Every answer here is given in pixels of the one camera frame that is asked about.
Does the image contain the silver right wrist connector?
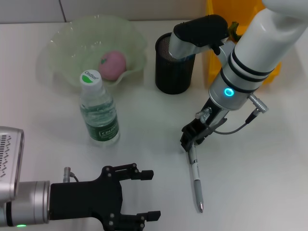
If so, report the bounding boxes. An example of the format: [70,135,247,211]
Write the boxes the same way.
[248,93,270,113]

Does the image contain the white grey ballpoint pen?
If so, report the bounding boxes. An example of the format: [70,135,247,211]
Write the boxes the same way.
[186,143,205,214]

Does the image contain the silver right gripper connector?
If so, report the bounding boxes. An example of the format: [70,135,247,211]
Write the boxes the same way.
[195,107,213,124]

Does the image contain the green glass fruit plate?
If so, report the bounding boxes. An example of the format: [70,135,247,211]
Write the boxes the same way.
[36,14,149,94]

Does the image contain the grey right wrist cable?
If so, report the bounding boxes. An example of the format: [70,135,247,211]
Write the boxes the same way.
[207,108,262,134]

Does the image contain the green plastic wrapper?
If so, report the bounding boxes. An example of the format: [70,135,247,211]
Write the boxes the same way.
[228,21,242,42]

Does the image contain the pink peach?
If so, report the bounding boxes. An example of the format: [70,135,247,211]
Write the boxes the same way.
[98,50,127,82]

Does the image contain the yellow plastic bin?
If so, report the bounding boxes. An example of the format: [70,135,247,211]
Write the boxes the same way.
[206,0,282,88]

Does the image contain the silver perforated left wrist camera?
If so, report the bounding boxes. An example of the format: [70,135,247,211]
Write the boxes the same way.
[0,126,26,202]

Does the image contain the black mesh pen holder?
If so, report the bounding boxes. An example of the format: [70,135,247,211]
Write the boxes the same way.
[154,32,196,95]

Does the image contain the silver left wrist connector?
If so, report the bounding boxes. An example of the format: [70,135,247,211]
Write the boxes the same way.
[63,167,72,184]

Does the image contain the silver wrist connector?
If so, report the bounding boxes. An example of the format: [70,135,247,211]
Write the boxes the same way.
[248,93,270,113]
[63,167,72,184]

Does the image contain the clear green-label water bottle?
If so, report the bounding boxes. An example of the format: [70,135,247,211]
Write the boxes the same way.
[79,69,121,147]

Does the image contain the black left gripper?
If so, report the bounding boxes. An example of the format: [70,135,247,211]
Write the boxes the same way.
[50,163,162,231]

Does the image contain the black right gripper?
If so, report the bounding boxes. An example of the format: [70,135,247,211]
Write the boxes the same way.
[181,99,229,152]

